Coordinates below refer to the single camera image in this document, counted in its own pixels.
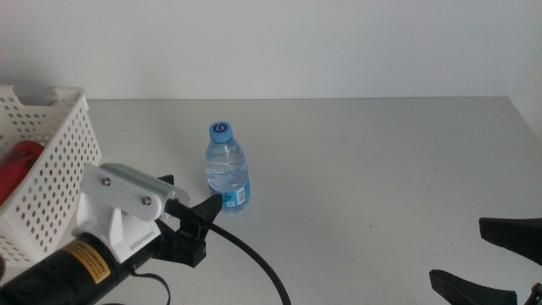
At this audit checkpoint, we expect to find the white perforated plastic basket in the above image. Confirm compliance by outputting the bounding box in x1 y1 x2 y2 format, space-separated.
0 84 103 269

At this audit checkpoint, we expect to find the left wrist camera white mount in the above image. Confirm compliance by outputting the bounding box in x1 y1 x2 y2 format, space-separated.
71 163 191 264

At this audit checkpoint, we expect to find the clear water bottle blue cap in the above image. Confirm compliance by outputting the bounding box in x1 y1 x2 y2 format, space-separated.
205 120 252 214

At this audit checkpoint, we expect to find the red soda can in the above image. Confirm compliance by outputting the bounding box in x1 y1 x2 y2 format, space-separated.
0 141 46 207

